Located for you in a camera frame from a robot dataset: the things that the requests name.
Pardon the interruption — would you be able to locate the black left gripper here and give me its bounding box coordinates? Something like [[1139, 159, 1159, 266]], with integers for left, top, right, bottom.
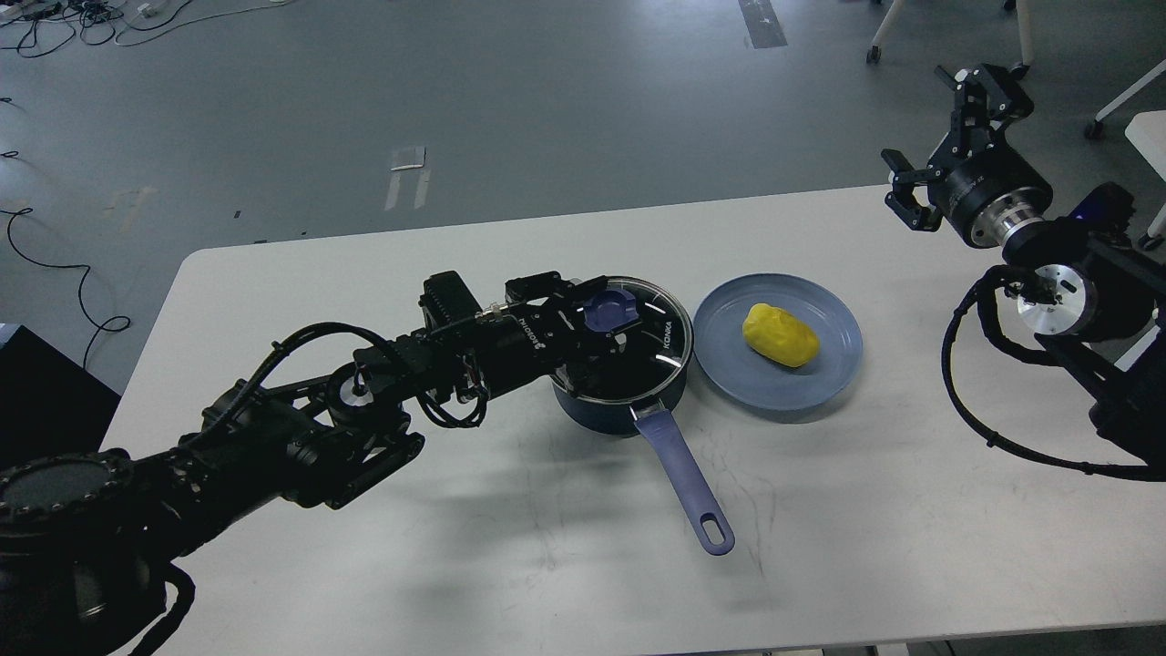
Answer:
[[475, 271, 633, 389]]

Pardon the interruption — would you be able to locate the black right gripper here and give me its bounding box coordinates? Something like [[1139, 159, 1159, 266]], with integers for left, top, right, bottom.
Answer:
[[880, 63, 1053, 249]]

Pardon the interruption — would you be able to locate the glass lid blue knob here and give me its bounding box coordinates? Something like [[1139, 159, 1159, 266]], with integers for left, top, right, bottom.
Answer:
[[556, 276, 694, 405]]

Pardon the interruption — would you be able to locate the dark blue saucepan purple handle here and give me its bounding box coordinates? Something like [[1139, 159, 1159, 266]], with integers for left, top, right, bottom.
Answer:
[[549, 276, 736, 557]]

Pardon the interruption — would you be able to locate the yellow potato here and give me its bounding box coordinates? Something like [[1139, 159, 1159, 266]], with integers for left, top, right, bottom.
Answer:
[[742, 303, 821, 368]]

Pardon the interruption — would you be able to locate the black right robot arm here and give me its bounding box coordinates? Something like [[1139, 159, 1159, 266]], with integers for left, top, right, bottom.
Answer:
[[880, 63, 1165, 482]]

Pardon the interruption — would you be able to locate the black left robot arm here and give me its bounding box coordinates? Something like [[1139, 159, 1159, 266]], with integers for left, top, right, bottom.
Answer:
[[3, 271, 642, 655]]

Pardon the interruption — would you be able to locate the white chair leg with caster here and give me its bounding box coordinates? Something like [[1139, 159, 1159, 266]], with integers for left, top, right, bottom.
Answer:
[[865, 0, 1035, 82]]

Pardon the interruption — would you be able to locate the blue plate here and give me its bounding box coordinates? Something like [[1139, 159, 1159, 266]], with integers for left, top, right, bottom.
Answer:
[[694, 273, 864, 415]]

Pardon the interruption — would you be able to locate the white chair base right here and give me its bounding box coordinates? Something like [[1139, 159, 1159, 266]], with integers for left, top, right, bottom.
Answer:
[[1083, 59, 1165, 251]]

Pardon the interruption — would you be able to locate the black box at left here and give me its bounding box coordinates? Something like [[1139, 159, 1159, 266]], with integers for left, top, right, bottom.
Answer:
[[1, 323, 120, 470]]

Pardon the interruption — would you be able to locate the cable bundle on floor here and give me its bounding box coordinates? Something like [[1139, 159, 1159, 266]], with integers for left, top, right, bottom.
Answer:
[[0, 0, 292, 57]]

